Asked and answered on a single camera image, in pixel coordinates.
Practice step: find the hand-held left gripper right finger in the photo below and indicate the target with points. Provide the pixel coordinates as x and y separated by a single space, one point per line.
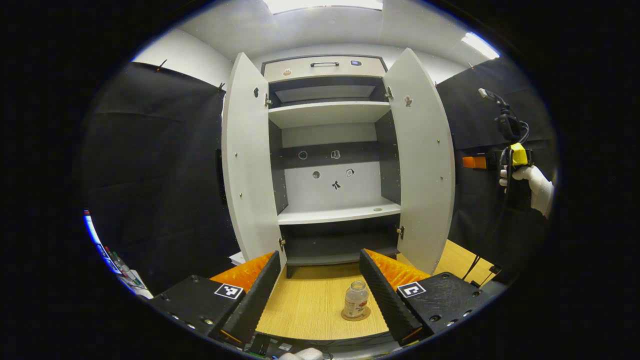
385 300

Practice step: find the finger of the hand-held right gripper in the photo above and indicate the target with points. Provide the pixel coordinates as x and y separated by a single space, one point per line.
475 162

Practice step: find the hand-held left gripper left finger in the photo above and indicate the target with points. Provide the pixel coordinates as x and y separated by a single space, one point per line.
257 300

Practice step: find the clear plastic bottle white label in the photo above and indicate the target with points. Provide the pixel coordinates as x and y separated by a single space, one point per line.
356 300

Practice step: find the round brown coaster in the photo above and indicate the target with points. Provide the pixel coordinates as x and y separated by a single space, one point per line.
345 315

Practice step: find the white cabinet door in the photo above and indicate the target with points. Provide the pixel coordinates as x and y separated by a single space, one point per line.
250 175
425 165

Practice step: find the white cabinet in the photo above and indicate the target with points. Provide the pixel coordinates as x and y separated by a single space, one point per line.
330 187

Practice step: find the white cabinet shelf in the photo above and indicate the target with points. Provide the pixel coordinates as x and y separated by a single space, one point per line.
325 115
335 214

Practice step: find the white cabinet drawer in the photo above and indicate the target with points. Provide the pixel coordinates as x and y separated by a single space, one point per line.
300 72

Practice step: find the printed paper sheet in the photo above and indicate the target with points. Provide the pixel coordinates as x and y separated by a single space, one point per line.
237 259

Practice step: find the ceiling light panel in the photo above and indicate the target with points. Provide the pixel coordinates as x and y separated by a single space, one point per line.
480 45
325 5

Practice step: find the white board with coloured pens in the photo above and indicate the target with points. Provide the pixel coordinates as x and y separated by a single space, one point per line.
125 277

